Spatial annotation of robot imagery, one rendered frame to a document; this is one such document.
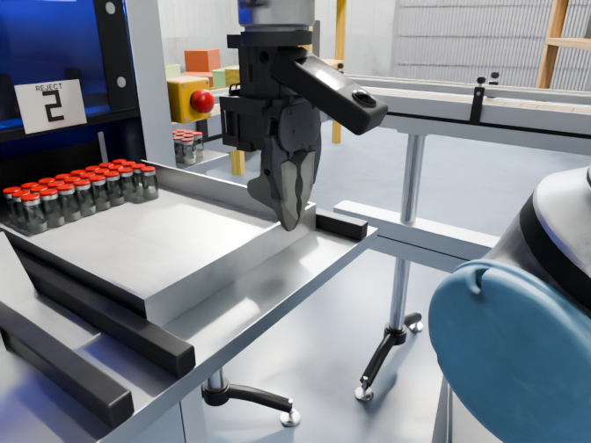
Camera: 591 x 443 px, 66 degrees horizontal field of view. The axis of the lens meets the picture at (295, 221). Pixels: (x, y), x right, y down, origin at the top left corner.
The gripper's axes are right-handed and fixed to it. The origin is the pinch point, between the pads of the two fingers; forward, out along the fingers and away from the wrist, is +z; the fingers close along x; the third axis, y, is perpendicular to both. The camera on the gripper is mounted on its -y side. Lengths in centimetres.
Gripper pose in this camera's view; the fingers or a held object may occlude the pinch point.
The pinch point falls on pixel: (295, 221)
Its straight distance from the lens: 51.4
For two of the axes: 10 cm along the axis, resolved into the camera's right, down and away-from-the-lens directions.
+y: -8.1, -2.3, 5.3
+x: -5.8, 3.3, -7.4
